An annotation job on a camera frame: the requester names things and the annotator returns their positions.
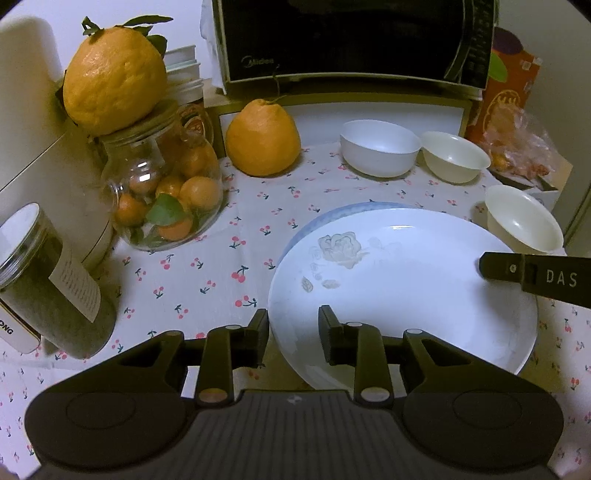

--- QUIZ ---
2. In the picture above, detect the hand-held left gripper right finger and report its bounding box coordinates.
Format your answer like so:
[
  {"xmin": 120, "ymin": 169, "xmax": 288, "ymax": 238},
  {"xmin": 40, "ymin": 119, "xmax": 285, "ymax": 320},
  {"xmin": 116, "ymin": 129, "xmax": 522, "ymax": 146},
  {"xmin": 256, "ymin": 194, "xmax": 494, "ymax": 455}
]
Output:
[{"xmin": 318, "ymin": 305, "xmax": 483, "ymax": 409}]

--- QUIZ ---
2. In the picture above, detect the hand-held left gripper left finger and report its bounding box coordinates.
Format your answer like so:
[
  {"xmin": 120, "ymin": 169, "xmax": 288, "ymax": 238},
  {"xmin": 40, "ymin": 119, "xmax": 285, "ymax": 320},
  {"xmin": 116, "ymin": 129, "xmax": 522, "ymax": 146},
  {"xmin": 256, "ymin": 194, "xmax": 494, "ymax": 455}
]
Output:
[{"xmin": 108, "ymin": 308, "xmax": 271, "ymax": 409}]

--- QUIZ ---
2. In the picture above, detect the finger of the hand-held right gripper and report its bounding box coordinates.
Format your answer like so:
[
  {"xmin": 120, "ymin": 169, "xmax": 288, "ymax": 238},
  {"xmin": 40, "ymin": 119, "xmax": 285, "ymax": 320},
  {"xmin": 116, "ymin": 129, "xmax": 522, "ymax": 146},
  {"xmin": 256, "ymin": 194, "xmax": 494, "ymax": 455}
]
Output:
[{"xmin": 479, "ymin": 251, "xmax": 529, "ymax": 291}]

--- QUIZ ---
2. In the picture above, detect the large cream bowl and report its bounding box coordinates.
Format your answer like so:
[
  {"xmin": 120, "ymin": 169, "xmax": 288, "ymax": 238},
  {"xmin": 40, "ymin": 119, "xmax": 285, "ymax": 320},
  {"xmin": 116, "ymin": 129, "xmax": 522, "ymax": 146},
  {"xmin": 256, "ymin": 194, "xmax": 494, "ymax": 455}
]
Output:
[{"xmin": 485, "ymin": 185, "xmax": 565, "ymax": 257}]

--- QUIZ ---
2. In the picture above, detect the white flower print plate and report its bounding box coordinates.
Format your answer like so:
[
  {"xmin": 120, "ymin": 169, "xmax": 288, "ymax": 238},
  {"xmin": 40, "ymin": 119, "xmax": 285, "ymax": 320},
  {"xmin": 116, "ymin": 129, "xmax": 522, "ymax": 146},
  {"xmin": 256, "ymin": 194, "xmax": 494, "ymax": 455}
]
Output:
[{"xmin": 268, "ymin": 208, "xmax": 540, "ymax": 392}]

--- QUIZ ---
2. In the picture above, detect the small cream bowl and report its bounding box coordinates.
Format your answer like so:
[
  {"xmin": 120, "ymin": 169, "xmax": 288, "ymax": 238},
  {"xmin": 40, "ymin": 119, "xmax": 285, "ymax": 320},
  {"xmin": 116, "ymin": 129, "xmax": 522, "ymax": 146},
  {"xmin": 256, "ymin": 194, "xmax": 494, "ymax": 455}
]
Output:
[{"xmin": 420, "ymin": 131, "xmax": 491, "ymax": 185}]

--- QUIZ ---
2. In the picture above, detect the white bowl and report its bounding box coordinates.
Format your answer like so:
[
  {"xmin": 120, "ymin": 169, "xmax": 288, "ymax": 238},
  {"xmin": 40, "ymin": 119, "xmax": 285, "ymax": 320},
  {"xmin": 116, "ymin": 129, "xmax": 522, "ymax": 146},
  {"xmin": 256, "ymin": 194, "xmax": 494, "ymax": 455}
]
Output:
[{"xmin": 340, "ymin": 119, "xmax": 422, "ymax": 178}]

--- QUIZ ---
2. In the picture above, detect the cherry print tablecloth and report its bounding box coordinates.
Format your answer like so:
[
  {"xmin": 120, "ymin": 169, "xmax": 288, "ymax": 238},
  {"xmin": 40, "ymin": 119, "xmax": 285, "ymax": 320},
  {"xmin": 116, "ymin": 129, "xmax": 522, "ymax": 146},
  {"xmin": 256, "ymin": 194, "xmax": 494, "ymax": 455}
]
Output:
[{"xmin": 0, "ymin": 141, "xmax": 591, "ymax": 480}]

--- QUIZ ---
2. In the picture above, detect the grey refrigerator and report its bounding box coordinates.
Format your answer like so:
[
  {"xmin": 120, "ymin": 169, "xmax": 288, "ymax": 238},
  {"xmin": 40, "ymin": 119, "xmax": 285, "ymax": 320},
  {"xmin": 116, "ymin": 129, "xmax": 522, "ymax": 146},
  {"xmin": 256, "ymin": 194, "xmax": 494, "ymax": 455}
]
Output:
[{"xmin": 561, "ymin": 152, "xmax": 591, "ymax": 245}]

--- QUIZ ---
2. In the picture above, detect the black cardboard box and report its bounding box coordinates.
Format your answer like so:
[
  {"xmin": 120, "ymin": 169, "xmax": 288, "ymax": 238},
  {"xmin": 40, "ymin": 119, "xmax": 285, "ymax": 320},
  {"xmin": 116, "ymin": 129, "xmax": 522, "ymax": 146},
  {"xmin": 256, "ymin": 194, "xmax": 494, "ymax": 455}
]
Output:
[{"xmin": 489, "ymin": 157, "xmax": 575, "ymax": 217}]

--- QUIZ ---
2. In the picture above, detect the plastic bag of snacks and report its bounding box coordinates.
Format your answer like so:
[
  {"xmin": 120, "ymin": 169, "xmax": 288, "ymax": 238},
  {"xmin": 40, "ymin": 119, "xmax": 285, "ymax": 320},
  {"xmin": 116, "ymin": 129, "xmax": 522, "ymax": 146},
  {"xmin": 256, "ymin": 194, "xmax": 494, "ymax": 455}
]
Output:
[{"xmin": 485, "ymin": 108, "xmax": 573, "ymax": 181}]

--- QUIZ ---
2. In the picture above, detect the orange carton box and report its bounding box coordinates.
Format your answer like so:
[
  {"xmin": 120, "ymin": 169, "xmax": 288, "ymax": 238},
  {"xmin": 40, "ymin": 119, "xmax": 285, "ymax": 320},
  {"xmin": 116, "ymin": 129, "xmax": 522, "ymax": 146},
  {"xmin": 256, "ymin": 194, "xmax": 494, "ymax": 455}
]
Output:
[{"xmin": 464, "ymin": 25, "xmax": 542, "ymax": 144}]

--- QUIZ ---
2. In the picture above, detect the glass jar of small oranges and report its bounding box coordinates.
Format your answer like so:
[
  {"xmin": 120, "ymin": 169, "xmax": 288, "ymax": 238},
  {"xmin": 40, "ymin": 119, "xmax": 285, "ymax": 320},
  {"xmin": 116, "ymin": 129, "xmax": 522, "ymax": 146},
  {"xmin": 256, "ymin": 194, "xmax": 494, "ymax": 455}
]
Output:
[{"xmin": 95, "ymin": 99, "xmax": 227, "ymax": 252}]

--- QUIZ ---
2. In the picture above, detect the clear jar with dark contents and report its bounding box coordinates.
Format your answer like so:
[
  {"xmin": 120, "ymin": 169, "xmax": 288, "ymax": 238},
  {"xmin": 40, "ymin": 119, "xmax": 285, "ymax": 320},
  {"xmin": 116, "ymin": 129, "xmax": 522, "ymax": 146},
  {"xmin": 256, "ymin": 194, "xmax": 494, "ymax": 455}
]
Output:
[{"xmin": 0, "ymin": 203, "xmax": 117, "ymax": 361}]

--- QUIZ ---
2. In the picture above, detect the white labelled box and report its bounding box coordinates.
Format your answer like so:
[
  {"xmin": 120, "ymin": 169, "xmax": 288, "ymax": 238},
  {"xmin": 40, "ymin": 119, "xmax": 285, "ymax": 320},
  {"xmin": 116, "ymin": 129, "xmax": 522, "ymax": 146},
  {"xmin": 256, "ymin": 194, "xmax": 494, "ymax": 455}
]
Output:
[{"xmin": 0, "ymin": 298, "xmax": 42, "ymax": 355}]

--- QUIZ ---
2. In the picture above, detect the black microwave oven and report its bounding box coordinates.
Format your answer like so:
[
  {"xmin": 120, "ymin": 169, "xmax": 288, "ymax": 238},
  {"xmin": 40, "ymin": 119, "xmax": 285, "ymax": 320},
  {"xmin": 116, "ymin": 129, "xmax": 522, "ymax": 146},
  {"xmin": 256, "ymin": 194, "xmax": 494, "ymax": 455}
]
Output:
[{"xmin": 212, "ymin": 0, "xmax": 499, "ymax": 90}]

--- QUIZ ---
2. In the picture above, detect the large orange with leaves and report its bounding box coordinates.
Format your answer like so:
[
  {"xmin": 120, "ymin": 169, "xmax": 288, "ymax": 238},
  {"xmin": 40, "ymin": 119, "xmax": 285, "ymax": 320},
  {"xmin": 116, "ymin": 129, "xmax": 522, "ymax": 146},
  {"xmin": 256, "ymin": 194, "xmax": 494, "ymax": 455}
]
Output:
[{"xmin": 62, "ymin": 15, "xmax": 174, "ymax": 137}]

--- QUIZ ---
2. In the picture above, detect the white appliance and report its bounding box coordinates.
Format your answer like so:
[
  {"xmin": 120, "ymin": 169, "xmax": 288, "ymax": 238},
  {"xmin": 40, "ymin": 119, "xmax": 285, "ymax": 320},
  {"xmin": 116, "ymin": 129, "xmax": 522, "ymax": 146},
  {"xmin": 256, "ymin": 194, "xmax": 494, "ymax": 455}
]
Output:
[{"xmin": 0, "ymin": 16, "xmax": 116, "ymax": 273}]

